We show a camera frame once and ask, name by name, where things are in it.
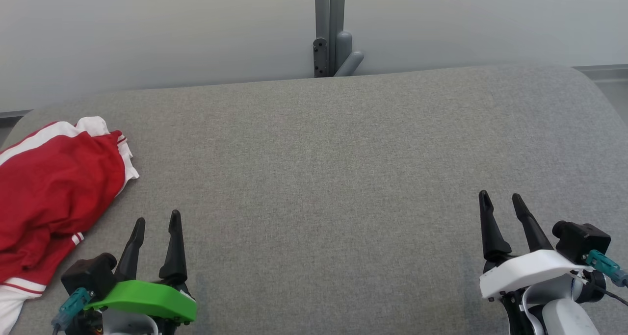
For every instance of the grey fabric sofa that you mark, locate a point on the grey fabric sofa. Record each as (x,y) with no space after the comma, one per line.
(319,178)

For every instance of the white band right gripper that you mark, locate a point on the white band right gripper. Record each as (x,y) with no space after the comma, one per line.
(530,271)

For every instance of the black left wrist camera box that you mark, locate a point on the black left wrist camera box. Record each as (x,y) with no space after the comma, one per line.
(88,275)

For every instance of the red jersey with white sleeves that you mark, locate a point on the red jersey with white sleeves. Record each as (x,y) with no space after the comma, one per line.
(12,303)

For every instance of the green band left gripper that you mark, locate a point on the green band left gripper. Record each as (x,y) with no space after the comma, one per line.
(147,298)

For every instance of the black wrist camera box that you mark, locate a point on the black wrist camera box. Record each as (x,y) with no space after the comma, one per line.
(88,275)
(584,239)

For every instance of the grey metal frame post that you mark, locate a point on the grey metal frame post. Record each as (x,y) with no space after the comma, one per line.
(331,31)

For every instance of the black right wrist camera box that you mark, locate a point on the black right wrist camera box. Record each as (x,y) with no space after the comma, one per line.
(584,239)

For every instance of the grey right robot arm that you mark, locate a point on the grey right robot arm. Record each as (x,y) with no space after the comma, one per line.
(564,318)

